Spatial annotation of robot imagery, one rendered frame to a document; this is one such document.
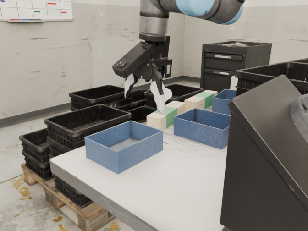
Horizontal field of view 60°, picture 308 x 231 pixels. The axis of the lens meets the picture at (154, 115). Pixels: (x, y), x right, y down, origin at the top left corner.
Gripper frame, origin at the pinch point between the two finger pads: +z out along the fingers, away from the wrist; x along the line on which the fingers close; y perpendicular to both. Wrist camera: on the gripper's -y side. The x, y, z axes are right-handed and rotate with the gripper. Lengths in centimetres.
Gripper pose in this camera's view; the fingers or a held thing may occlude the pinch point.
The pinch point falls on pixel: (141, 107)
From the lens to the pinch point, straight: 76.2
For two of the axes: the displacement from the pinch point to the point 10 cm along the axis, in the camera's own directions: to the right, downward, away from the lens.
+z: -0.9, 9.1, 4.0
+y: 6.8, -2.4, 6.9
